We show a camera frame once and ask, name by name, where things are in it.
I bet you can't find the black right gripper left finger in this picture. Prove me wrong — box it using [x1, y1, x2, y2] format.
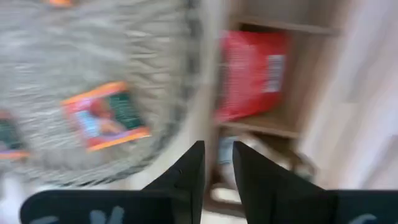
[19, 139, 206, 224]

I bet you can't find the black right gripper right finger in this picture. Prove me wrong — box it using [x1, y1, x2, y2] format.
[231, 141, 398, 224]

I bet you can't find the red strawberry tea packet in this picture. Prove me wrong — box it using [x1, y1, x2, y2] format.
[213, 29, 289, 123]

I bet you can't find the orange tea packet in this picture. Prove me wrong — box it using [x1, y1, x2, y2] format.
[42, 0, 75, 7]
[0, 109, 31, 160]
[60, 80, 152, 153]

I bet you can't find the wooden compartment caddy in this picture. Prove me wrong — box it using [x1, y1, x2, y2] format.
[203, 0, 345, 218]

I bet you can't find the round woven placemat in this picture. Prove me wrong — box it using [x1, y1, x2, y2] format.
[0, 0, 220, 189]

